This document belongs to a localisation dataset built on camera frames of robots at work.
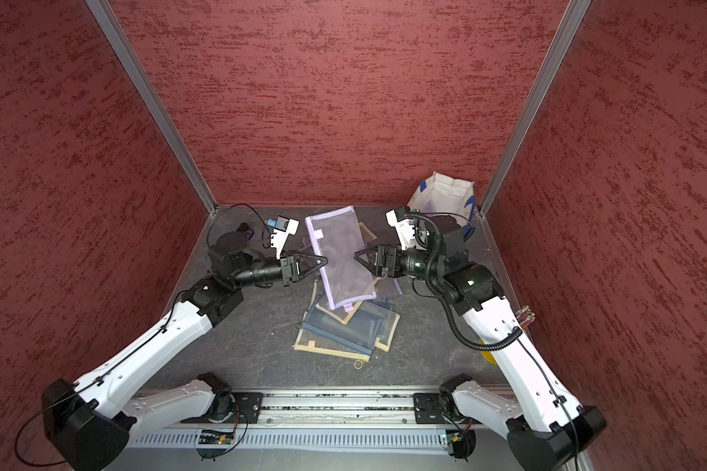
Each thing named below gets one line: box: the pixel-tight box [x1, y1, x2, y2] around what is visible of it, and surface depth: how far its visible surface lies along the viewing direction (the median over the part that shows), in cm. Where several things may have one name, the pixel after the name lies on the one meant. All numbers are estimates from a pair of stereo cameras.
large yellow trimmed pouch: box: [293, 289, 401, 363], surface depth 86 cm
